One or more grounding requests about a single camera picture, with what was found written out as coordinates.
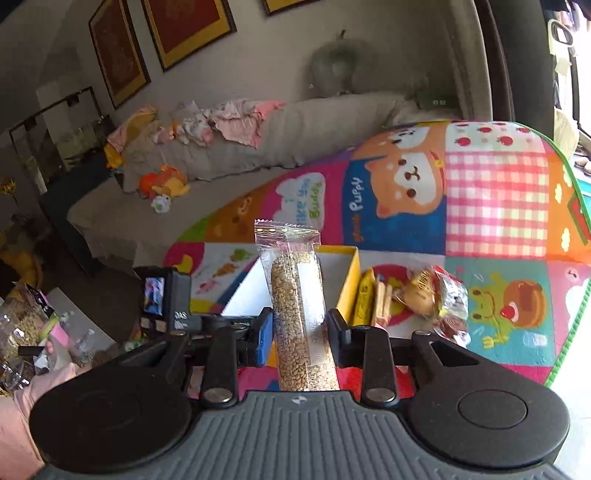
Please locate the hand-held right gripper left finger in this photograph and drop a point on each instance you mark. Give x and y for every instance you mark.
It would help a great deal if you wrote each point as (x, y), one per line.
(264, 339)

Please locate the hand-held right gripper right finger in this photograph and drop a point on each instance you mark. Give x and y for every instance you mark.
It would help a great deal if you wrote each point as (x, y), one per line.
(334, 339)

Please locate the yellow snack packet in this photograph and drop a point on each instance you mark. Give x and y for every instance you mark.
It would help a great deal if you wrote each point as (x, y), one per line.
(364, 297)

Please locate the clear grain snack bar packet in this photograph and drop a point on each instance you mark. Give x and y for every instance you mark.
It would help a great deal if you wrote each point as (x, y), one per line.
(295, 295)

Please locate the wafer biscuit packet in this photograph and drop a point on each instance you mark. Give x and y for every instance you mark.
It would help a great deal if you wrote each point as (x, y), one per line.
(382, 302)

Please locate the yellow cardboard box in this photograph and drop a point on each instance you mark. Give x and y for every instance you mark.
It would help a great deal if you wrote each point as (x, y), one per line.
(344, 277)

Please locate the packaged yellow bread bun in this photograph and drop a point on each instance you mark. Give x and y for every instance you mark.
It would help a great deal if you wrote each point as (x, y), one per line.
(420, 290)

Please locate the brown spiral lollipop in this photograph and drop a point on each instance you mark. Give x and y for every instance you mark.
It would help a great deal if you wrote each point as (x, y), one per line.
(450, 327)

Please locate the white candy packet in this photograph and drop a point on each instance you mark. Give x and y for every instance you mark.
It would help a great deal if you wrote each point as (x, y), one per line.
(452, 293)

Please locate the person's left forearm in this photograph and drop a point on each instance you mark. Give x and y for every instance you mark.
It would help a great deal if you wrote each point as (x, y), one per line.
(18, 415)

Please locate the orange plush toy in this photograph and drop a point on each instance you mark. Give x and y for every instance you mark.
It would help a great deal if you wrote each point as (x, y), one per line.
(166, 182)

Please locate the glass jar of nuts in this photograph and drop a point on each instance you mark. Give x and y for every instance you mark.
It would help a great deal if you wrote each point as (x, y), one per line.
(25, 323)

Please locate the pile of pink baby clothes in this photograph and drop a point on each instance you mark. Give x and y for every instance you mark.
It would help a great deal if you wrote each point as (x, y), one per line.
(231, 122)

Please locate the glass display cabinet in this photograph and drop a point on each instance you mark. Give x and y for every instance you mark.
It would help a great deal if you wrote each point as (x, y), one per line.
(55, 138)

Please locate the beige sofa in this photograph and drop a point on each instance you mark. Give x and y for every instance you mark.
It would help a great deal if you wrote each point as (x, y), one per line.
(295, 134)

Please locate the colourful cartoon play mat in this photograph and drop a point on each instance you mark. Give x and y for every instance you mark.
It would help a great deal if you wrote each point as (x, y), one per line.
(485, 207)

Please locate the narrow red framed picture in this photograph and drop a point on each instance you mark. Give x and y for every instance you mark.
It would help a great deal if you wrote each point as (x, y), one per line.
(117, 46)

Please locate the small digital clock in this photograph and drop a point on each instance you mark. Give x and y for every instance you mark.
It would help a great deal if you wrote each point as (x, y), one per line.
(437, 101)

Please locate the wide red framed picture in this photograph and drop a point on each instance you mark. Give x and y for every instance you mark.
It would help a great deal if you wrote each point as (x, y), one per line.
(189, 27)

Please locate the grey pumpkin cushion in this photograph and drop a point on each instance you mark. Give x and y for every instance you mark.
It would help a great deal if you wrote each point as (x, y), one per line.
(337, 67)

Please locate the gold framed picture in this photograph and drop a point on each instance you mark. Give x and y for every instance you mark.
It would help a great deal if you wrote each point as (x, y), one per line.
(286, 3)

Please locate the beige curtain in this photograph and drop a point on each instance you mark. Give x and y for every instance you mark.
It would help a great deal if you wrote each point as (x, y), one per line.
(464, 55)

